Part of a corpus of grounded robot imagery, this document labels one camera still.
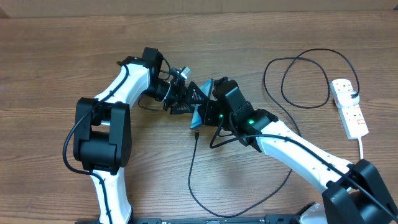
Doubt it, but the blue Samsung Galaxy smartphone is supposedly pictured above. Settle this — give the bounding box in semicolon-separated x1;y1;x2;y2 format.
190;78;215;130

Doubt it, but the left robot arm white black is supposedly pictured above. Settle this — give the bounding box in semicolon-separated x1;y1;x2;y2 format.
69;47;213;223

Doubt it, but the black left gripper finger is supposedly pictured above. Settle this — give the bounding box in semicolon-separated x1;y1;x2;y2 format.
170;103;195;114
185;82;210;104

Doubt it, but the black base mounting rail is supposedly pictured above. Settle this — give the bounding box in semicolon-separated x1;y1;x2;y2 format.
74;213;299;224

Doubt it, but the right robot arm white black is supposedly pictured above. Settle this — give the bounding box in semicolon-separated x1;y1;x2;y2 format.
192;78;397;223

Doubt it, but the white charger plug adapter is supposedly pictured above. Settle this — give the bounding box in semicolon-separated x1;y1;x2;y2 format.
335;91;360;108

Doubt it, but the white power strip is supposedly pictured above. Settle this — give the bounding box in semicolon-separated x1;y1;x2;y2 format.
330;79;369;139

